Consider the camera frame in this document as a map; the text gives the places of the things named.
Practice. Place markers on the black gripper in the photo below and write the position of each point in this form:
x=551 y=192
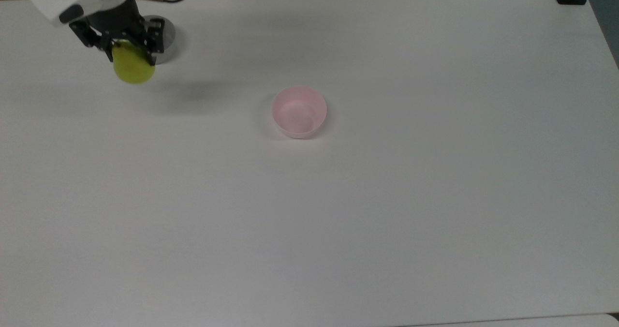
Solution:
x=118 y=22

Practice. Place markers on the green pear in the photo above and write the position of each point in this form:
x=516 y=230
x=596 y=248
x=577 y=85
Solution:
x=133 y=66

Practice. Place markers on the grey plastic bowl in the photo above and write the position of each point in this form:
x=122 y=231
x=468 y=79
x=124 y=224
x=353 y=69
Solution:
x=169 y=39

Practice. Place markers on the pink plastic bowl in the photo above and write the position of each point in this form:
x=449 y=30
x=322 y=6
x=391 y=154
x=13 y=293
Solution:
x=299 y=111

